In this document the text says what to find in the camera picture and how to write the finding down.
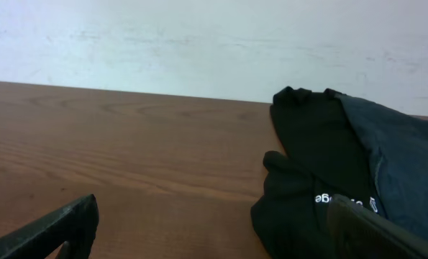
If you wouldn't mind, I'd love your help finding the dark blue garment in pile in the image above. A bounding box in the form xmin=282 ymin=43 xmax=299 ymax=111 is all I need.
xmin=338 ymin=94 xmax=428 ymax=241

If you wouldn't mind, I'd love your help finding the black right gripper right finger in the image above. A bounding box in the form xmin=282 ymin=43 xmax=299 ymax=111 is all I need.
xmin=327 ymin=195 xmax=428 ymax=259

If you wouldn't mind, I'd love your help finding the black shirt with lettering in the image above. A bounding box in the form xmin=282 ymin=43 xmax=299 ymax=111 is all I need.
xmin=250 ymin=85 xmax=428 ymax=259

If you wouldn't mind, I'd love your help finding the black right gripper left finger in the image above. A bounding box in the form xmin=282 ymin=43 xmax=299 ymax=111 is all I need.
xmin=0 ymin=194 xmax=99 ymax=259

